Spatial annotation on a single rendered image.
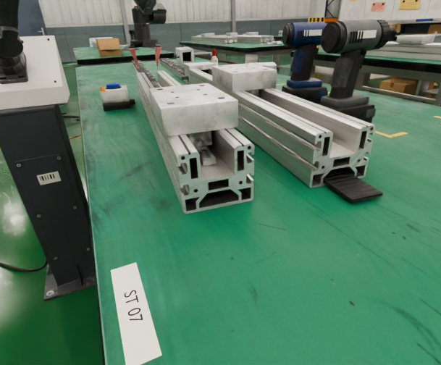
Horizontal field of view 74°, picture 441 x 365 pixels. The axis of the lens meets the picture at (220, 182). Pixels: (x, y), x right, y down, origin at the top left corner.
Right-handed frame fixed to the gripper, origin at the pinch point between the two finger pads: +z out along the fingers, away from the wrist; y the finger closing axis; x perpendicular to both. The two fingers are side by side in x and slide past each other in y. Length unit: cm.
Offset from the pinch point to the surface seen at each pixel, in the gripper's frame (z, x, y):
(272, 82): -1, -65, 22
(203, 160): 4, -93, -2
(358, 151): 4, -97, 20
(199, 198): 7, -97, -4
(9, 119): 12, -17, -48
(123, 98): 5.7, -32.8, -11.5
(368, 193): 8, -103, 18
